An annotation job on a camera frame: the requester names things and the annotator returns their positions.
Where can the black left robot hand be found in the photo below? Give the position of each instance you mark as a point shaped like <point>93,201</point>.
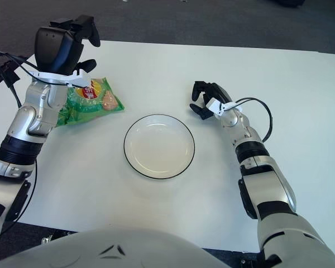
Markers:
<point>53,47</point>

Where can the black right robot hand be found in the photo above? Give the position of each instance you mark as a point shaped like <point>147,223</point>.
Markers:
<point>220,90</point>

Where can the green potato chips bag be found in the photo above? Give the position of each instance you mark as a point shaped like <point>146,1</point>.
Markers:
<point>100,97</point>

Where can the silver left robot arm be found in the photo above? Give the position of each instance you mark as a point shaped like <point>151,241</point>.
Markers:
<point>33,117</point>

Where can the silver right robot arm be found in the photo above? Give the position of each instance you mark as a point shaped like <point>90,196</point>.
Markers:
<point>268,190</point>

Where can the white plate with black rim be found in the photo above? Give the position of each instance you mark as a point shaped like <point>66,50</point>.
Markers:
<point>159,146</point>

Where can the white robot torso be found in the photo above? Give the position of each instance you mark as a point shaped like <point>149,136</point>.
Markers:
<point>114,251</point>

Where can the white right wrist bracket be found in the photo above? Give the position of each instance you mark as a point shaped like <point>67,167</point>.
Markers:
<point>213,105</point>

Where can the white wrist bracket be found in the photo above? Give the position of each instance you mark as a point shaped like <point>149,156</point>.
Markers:
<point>213,105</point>
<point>78,79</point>

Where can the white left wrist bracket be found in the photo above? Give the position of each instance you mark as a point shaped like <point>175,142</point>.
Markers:
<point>78,79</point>

